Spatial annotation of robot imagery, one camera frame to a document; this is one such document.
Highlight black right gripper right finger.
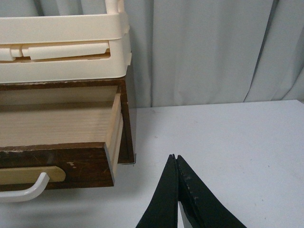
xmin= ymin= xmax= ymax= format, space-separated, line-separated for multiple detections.
xmin=177 ymin=155 xmax=245 ymax=228

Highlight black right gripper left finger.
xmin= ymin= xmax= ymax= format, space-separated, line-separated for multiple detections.
xmin=137 ymin=154 xmax=179 ymax=228

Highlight wooden drawer with dark front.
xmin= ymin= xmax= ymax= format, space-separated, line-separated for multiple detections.
xmin=0 ymin=94 xmax=124 ymax=191

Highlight white drawer handle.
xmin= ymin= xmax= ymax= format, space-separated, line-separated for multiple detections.
xmin=0 ymin=172 xmax=50 ymax=203

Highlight dark brown wooden cabinet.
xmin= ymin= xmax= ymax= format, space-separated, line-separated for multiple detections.
xmin=0 ymin=74 xmax=136 ymax=164

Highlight grey curtain backdrop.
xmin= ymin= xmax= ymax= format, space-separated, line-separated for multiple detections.
xmin=0 ymin=0 xmax=304 ymax=107

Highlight lower cream plastic basket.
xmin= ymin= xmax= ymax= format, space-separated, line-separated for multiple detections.
xmin=0 ymin=34 xmax=132 ymax=84

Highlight cream plastic basket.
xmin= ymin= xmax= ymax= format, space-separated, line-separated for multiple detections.
xmin=0 ymin=0 xmax=130 ymax=45
xmin=0 ymin=34 xmax=132 ymax=84

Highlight upper cream plastic basket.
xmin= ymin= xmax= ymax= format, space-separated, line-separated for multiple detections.
xmin=0 ymin=0 xmax=130 ymax=45

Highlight tan handle backing plate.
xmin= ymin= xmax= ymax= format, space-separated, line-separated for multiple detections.
xmin=0 ymin=166 xmax=66 ymax=185

